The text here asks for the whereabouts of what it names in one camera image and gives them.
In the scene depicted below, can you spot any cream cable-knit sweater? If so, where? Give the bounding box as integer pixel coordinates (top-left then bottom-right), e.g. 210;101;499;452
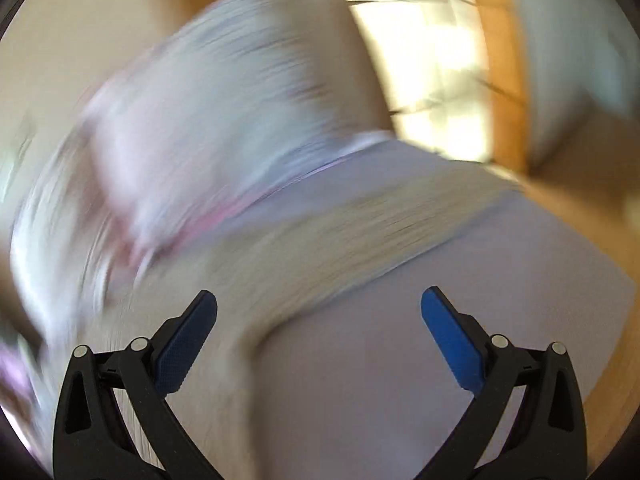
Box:
79;162;512;479

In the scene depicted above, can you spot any pink floral pillow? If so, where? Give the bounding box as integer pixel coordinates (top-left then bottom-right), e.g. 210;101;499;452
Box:
80;0;390;258

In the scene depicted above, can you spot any lavender bed sheet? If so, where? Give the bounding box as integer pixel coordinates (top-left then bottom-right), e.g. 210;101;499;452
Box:
209;138;637;480

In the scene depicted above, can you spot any white floral pillow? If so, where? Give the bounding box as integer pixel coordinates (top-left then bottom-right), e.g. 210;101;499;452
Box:
10;131;137;467

